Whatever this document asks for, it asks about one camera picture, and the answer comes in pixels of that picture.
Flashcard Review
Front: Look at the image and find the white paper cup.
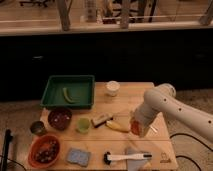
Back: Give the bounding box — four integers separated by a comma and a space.
106, 81, 120, 97

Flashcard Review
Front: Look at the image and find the black stand at left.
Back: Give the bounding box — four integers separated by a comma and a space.
0, 129, 13, 171

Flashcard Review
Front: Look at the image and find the small metal cup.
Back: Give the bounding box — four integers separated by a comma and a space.
30, 121, 47, 136

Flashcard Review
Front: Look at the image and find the small green cup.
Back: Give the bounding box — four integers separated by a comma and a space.
76, 118, 90, 134

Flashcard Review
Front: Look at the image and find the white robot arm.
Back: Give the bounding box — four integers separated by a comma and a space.
130, 83, 213, 143

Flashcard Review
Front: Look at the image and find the green bean pod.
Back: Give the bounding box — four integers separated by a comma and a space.
62, 87, 75, 103

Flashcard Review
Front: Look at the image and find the yellow banana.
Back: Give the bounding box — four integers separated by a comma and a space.
106, 121, 129, 133

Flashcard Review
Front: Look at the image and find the green plastic tray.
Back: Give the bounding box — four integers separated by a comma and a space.
41, 75, 95, 109

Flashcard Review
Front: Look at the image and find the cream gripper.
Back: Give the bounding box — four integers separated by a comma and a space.
130, 112, 150, 137

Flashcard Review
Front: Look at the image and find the white handled dish brush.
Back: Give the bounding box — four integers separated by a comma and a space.
103, 152, 152, 165

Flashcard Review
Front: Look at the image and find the red apple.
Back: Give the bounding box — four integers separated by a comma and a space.
131, 121, 140, 135

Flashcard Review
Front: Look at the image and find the wooden block eraser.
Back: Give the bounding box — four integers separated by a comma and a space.
91, 114, 113, 128

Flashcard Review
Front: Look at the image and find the orange bowl with contents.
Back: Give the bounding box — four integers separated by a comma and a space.
28, 134, 60, 169

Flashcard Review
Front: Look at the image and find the black floor cable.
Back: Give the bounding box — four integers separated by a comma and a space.
169, 132, 213, 171

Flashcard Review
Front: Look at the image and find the dark brown bowl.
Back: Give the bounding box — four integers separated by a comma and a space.
48, 107, 72, 131

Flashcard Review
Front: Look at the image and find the blue sponge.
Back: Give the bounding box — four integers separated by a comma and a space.
66, 148, 91, 167

